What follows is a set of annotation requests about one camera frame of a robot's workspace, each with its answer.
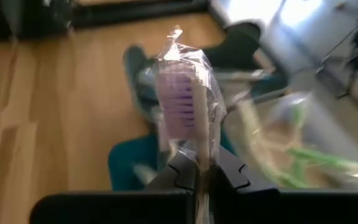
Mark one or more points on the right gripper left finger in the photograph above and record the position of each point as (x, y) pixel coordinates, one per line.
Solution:
(120, 208)

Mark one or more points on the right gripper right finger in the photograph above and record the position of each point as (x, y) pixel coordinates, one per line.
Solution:
(259, 208)

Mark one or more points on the green white toothbrush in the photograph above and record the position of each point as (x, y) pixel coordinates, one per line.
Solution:
(291, 180)
(250, 118)
(315, 157)

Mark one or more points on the purple white toothbrush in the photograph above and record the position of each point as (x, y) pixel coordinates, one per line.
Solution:
(179, 105)

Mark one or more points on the pale blue plastic bin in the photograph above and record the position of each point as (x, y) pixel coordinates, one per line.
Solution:
(322, 130)

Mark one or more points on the dark grey plastic bin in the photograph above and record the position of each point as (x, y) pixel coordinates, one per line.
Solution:
(135, 62)

